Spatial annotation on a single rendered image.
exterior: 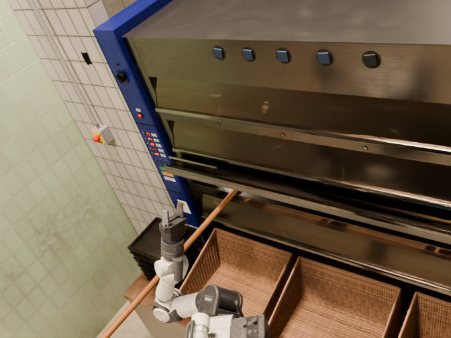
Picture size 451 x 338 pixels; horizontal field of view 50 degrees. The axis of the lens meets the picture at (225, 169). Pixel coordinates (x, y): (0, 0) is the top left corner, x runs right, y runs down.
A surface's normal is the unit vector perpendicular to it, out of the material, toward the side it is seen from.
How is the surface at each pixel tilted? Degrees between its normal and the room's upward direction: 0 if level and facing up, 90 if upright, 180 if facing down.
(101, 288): 90
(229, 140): 70
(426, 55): 90
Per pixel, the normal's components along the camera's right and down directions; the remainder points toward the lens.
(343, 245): -0.61, 0.33
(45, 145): 0.79, 0.18
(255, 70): -0.55, 0.62
